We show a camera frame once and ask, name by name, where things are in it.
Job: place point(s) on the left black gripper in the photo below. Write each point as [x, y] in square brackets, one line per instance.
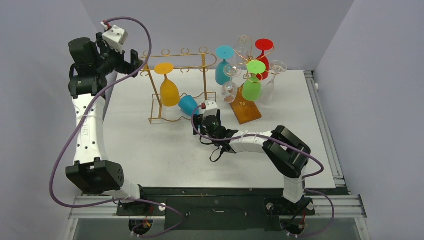
[124, 66]

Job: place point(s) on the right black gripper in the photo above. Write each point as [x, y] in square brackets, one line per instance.
[197, 124]

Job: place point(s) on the blue plastic goblet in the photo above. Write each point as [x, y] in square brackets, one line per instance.
[187, 104]

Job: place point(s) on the clear wine glass front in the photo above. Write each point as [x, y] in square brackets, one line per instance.
[229, 89]

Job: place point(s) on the orange plastic goblet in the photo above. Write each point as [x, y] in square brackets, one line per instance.
[169, 92]

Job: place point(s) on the gold rectangular wire glass rack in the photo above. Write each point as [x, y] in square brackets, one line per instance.
[208, 60]

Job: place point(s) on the teal plastic goblet front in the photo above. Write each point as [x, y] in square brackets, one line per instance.
[224, 52]

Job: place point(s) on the green plastic goblet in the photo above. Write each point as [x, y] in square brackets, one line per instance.
[252, 88]

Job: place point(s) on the clear glass tumbler goblet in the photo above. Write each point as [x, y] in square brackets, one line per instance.
[242, 49]

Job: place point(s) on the clear wine glass amber tint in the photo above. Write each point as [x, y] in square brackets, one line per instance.
[276, 67]

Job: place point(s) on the red plastic goblet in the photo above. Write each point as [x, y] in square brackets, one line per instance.
[265, 46]

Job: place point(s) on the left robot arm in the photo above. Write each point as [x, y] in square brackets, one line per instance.
[92, 171]

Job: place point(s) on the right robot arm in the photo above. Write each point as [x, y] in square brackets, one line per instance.
[286, 151]

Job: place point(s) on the gold tree rack wooden base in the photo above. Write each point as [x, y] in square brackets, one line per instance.
[246, 111]

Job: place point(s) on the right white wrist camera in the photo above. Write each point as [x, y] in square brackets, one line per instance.
[210, 108]

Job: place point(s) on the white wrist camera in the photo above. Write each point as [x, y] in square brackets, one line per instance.
[114, 36]
[210, 108]

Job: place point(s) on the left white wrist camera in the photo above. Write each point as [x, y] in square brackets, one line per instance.
[114, 36]

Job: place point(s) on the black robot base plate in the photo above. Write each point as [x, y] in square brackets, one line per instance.
[218, 209]

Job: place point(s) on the aluminium rail frame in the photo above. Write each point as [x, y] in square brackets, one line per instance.
[165, 154]

